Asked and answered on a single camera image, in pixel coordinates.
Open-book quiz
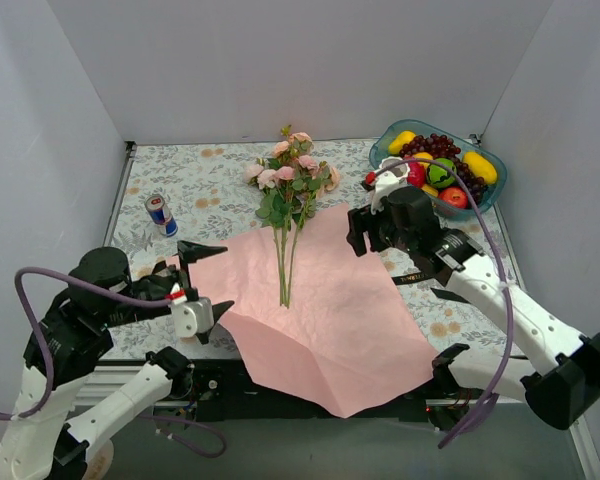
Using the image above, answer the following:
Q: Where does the black ribbon with gold text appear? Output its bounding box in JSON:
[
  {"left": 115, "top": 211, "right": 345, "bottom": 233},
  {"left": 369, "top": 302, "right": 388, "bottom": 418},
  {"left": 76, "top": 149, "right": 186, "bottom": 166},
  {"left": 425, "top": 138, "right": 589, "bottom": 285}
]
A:
[{"left": 390, "top": 271, "right": 474, "bottom": 304}]

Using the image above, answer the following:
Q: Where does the pink artificial flower bouquet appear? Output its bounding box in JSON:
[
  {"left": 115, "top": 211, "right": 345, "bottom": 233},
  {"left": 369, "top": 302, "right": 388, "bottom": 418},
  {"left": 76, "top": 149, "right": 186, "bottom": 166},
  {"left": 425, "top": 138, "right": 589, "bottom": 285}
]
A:
[{"left": 244, "top": 125, "right": 340, "bottom": 308}]

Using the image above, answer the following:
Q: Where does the purple wrapping paper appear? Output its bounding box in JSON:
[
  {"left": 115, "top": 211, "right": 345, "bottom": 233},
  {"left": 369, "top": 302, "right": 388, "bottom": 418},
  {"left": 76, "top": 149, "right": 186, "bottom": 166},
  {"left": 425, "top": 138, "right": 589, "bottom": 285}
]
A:
[{"left": 189, "top": 203, "right": 437, "bottom": 418}]

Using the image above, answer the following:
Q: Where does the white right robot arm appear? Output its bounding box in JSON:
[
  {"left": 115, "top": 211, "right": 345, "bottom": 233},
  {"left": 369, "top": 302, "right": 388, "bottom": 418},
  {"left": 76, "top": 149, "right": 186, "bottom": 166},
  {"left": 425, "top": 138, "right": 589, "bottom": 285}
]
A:
[{"left": 347, "top": 186, "right": 600, "bottom": 430}]

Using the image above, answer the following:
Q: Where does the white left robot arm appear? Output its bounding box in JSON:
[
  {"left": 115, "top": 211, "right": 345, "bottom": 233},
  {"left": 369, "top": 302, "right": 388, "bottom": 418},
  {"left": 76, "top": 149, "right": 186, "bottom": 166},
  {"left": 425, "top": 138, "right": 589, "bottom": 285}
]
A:
[{"left": 0, "top": 241, "right": 233, "bottom": 479}]

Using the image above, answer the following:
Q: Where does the white ribbed ceramic vase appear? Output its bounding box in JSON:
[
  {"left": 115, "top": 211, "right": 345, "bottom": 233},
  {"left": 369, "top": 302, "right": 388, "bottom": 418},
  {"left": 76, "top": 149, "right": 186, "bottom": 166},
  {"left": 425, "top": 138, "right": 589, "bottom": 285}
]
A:
[{"left": 379, "top": 156, "right": 409, "bottom": 176}]

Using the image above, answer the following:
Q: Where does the yellow fruit piece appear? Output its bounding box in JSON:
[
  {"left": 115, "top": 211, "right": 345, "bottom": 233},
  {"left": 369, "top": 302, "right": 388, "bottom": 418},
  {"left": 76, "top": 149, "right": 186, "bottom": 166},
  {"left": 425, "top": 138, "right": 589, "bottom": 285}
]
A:
[{"left": 421, "top": 184, "right": 439, "bottom": 197}]

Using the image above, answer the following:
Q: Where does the pink red fruit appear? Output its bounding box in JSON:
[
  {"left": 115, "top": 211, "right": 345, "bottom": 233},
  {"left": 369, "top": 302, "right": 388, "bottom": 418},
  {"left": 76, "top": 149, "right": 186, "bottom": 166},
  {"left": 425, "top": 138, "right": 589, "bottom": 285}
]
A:
[{"left": 407, "top": 162, "right": 427, "bottom": 188}]

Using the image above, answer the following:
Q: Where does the red apple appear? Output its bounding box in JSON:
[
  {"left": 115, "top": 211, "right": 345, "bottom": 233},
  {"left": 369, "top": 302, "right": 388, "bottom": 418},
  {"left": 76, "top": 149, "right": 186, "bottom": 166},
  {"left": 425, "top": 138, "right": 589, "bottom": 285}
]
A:
[{"left": 438, "top": 186, "right": 469, "bottom": 209}]

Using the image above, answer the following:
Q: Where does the green round fruit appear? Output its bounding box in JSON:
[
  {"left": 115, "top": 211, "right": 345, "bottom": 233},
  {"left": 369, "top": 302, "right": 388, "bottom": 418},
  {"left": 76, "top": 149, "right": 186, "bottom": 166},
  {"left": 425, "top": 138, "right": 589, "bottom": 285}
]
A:
[{"left": 426, "top": 158, "right": 456, "bottom": 190}]

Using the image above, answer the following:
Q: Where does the blue silver energy drink can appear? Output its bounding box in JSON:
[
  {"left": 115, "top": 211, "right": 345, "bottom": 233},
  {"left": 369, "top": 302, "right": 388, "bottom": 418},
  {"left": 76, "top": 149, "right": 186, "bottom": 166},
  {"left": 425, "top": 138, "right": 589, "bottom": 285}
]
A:
[{"left": 145, "top": 194, "right": 178, "bottom": 237}]

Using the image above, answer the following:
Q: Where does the floral patterned table mat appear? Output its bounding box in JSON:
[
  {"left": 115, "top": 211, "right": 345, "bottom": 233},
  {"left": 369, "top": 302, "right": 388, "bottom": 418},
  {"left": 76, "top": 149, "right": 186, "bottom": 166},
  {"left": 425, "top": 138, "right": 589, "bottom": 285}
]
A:
[{"left": 104, "top": 139, "right": 518, "bottom": 362}]

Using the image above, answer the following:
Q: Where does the yellow lemon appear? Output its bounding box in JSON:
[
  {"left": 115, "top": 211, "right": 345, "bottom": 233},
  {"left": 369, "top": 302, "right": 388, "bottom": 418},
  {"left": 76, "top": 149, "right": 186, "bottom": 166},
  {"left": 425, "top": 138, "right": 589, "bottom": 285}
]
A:
[{"left": 413, "top": 152, "right": 433, "bottom": 162}]

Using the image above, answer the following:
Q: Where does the teal plastic fruit basket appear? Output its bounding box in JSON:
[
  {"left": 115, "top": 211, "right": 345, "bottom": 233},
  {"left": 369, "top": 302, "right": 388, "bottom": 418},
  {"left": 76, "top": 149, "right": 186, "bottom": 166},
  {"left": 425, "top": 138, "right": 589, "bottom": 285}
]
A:
[{"left": 369, "top": 119, "right": 507, "bottom": 213}]

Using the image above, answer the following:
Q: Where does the dark red grape bunch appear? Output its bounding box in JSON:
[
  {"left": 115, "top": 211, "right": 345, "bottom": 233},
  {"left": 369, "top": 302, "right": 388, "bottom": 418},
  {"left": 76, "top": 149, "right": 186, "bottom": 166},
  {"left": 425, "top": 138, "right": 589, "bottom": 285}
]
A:
[{"left": 399, "top": 133, "right": 491, "bottom": 205}]

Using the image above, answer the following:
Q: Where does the yellow mango left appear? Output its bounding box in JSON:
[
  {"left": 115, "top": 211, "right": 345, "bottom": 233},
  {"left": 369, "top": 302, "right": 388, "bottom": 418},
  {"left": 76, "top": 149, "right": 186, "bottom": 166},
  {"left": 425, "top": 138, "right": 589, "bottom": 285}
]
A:
[{"left": 387, "top": 130, "right": 416, "bottom": 156}]

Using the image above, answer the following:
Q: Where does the yellow mango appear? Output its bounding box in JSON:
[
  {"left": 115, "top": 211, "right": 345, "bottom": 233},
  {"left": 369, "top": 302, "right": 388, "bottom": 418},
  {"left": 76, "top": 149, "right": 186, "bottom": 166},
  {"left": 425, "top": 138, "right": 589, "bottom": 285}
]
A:
[
  {"left": 463, "top": 151, "right": 498, "bottom": 185},
  {"left": 387, "top": 130, "right": 416, "bottom": 156}
]

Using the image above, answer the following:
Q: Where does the yellow mango right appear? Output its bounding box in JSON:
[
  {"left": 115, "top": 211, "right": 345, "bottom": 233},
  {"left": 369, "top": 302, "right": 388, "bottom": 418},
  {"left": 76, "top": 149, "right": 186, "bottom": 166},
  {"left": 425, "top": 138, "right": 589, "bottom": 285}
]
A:
[{"left": 463, "top": 151, "right": 498, "bottom": 185}]

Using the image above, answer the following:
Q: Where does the white toilet paper roll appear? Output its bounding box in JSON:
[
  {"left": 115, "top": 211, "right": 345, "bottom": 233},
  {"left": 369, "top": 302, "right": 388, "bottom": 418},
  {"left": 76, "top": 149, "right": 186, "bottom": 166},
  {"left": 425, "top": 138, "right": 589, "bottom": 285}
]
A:
[{"left": 82, "top": 440, "right": 114, "bottom": 480}]

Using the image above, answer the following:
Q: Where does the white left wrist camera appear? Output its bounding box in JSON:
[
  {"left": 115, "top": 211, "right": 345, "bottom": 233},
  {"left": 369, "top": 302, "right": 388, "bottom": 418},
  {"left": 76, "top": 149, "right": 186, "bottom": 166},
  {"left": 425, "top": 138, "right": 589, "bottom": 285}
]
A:
[{"left": 167, "top": 284, "right": 215, "bottom": 344}]

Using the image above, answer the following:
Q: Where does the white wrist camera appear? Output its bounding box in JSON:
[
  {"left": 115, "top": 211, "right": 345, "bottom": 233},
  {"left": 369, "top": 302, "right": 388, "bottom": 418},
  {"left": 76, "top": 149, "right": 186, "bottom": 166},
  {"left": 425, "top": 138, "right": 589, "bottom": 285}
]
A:
[
  {"left": 362, "top": 168, "right": 408, "bottom": 214},
  {"left": 167, "top": 284, "right": 215, "bottom": 344}
]

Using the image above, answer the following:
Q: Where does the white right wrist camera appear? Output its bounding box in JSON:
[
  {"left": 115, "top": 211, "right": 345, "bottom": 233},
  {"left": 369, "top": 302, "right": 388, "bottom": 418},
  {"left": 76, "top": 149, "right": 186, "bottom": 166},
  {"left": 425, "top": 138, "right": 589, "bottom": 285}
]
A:
[{"left": 362, "top": 168, "right": 408, "bottom": 214}]

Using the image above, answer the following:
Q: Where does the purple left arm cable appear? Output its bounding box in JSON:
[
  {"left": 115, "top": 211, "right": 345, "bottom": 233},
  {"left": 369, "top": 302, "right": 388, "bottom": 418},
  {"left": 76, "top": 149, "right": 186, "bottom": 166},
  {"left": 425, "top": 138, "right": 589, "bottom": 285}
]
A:
[{"left": 0, "top": 267, "right": 227, "bottom": 459}]

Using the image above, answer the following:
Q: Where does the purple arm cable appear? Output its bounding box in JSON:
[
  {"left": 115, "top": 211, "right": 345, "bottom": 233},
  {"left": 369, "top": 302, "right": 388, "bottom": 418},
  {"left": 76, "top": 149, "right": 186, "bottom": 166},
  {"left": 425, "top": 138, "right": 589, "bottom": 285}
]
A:
[
  {"left": 374, "top": 158, "right": 516, "bottom": 450},
  {"left": 0, "top": 267, "right": 227, "bottom": 459}
]

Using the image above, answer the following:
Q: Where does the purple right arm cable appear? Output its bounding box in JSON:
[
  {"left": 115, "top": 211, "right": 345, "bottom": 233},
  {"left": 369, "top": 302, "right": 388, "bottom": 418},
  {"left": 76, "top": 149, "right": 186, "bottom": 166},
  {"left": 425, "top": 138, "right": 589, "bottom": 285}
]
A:
[{"left": 374, "top": 158, "right": 516, "bottom": 450}]

